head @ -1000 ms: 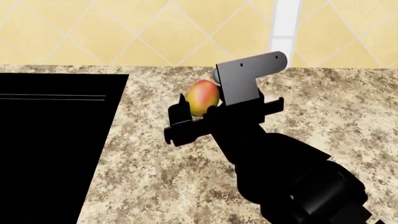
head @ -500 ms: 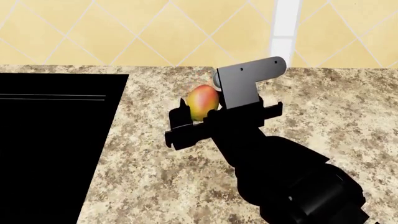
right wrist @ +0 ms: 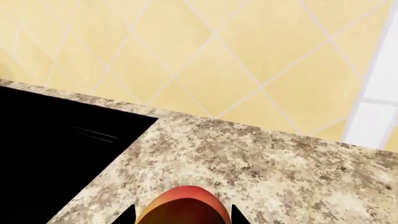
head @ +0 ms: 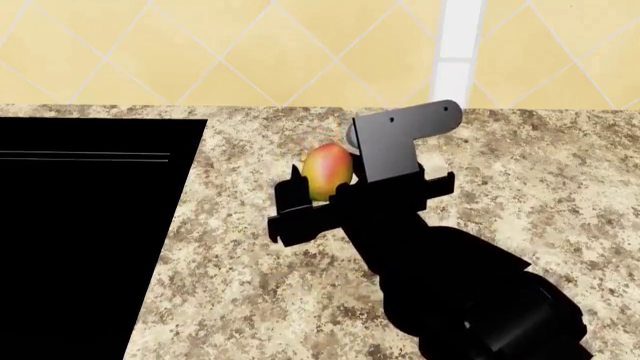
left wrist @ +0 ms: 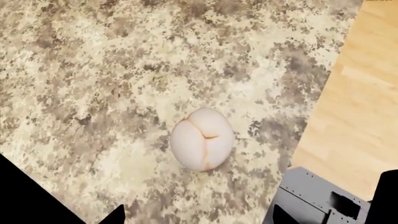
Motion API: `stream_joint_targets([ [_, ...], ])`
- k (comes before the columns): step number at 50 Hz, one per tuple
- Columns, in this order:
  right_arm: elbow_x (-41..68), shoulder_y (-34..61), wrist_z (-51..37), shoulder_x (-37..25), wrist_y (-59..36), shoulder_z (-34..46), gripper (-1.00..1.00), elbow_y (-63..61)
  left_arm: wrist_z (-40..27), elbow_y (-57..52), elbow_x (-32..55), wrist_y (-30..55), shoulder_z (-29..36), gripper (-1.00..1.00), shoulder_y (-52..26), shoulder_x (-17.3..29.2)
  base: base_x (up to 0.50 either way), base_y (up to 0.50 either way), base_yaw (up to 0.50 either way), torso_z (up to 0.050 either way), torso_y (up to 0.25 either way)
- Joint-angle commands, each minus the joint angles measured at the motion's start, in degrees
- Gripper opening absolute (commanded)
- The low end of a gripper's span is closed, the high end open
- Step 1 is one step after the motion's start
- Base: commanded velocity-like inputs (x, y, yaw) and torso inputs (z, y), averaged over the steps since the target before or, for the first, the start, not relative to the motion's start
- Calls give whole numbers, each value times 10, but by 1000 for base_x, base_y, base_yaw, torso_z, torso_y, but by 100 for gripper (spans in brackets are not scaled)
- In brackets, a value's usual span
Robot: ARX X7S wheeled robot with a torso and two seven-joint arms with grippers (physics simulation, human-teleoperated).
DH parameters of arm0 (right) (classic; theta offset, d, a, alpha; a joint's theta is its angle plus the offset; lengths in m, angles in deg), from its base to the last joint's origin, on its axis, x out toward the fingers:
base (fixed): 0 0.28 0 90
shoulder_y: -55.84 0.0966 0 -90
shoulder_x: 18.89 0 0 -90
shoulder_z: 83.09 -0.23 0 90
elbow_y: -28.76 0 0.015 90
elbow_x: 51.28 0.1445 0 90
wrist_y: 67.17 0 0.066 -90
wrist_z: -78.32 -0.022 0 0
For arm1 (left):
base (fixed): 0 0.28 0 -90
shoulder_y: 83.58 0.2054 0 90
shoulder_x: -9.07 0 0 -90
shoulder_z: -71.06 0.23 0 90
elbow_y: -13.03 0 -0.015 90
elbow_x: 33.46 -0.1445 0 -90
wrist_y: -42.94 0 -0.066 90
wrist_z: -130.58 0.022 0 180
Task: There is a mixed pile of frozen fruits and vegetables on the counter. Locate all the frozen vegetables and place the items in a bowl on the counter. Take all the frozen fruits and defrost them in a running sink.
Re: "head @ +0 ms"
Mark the yellow red mango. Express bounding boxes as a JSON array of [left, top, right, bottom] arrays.
[[301, 142, 358, 202]]

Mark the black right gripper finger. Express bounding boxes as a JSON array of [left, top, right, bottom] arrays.
[[333, 182, 357, 206], [273, 163, 315, 216]]

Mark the grey L-shaped camera mount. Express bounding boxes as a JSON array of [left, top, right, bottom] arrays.
[[345, 99, 464, 186]]

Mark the black glass cooktop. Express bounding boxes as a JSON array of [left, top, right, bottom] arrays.
[[0, 116, 209, 360]]

